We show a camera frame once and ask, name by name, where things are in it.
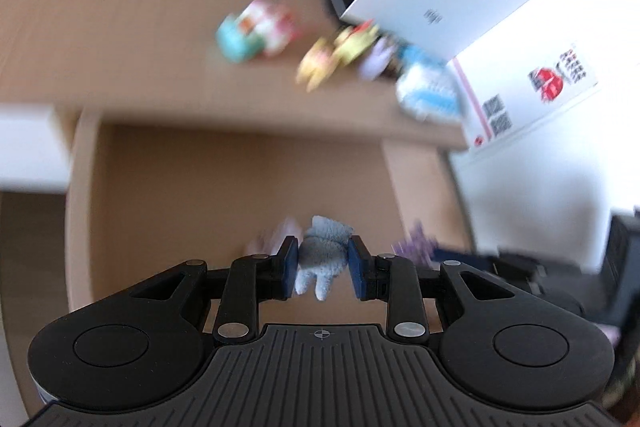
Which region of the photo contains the blue white tissue pack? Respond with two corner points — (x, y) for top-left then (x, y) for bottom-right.
(396, 44), (462, 124)

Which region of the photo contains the purple spiky plush toy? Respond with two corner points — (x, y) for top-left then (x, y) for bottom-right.
(392, 221), (438, 268)

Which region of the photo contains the open wooden drawer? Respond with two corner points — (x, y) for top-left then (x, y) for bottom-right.
(65, 113), (472, 309)

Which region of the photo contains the grey-blue doll toy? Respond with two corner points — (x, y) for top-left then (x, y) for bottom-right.
(294, 216), (354, 301)

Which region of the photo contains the pink round face toy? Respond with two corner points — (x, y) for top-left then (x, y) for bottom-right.
(240, 0), (300, 56)

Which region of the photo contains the yellow doll toy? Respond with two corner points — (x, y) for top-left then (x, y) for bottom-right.
(295, 38), (343, 92)

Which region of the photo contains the white poster with QR codes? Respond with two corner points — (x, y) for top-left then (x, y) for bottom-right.
(450, 0), (639, 150)

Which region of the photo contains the teal green small toy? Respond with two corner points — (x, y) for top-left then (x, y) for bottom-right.
(216, 14), (264, 63)

